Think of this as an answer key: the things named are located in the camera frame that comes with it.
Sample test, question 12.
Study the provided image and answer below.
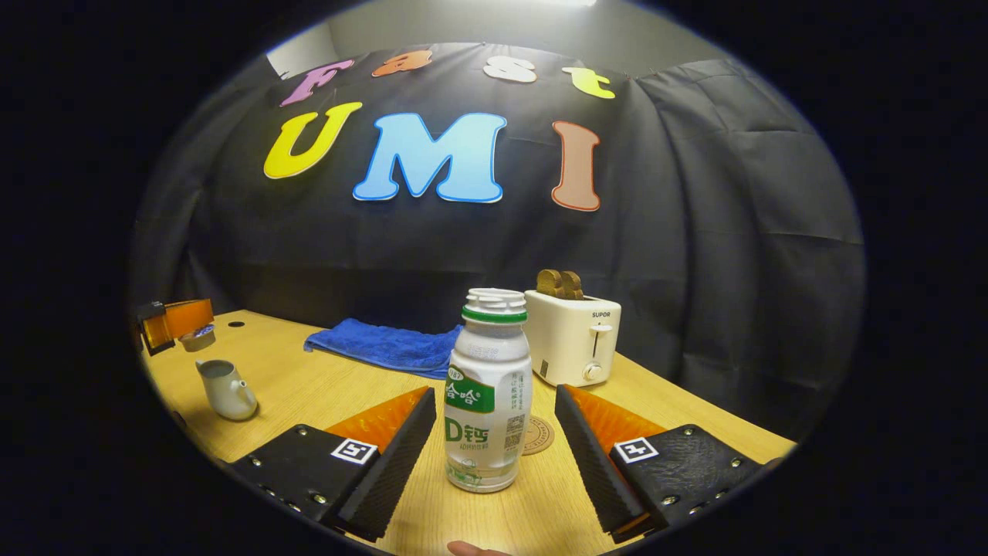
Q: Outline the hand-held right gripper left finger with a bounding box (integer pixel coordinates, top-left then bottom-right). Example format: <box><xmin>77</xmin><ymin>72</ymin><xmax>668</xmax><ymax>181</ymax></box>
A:
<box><xmin>229</xmin><ymin>386</ymin><xmax>438</xmax><ymax>543</ymax></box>

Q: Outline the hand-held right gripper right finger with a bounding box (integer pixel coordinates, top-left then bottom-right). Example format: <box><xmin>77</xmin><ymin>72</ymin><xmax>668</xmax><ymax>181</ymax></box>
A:
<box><xmin>554</xmin><ymin>384</ymin><xmax>780</xmax><ymax>544</ymax></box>

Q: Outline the white teacup lid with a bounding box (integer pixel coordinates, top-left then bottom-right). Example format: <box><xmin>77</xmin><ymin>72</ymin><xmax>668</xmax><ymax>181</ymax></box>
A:
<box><xmin>179</xmin><ymin>324</ymin><xmax>217</xmax><ymax>353</ymax></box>

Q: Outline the round wooden coaster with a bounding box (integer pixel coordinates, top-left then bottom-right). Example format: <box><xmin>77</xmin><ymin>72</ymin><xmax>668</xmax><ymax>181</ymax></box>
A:
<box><xmin>522</xmin><ymin>415</ymin><xmax>556</xmax><ymax>456</ymax></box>

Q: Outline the white ceramic teacup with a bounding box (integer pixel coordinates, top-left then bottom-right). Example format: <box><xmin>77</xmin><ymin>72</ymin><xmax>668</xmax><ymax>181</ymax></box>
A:
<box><xmin>195</xmin><ymin>359</ymin><xmax>259</xmax><ymax>422</ymax></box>

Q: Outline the white plastic water bottle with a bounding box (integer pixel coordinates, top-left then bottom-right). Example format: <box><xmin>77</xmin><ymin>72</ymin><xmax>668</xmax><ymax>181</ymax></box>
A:
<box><xmin>445</xmin><ymin>288</ymin><xmax>533</xmax><ymax>493</ymax></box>

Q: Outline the blue towel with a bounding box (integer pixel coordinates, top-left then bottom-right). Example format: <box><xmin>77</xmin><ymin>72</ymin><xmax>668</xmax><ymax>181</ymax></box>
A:
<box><xmin>303</xmin><ymin>317</ymin><xmax>464</xmax><ymax>380</ymax></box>

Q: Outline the white toaster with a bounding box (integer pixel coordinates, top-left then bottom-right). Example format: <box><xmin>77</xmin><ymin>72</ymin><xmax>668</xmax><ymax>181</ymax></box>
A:
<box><xmin>523</xmin><ymin>290</ymin><xmax>622</xmax><ymax>388</ymax></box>

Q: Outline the black backdrop cloth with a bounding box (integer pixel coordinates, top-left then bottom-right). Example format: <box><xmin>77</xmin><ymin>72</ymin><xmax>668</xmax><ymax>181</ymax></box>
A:
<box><xmin>131</xmin><ymin>42</ymin><xmax>865</xmax><ymax>441</ymax></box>

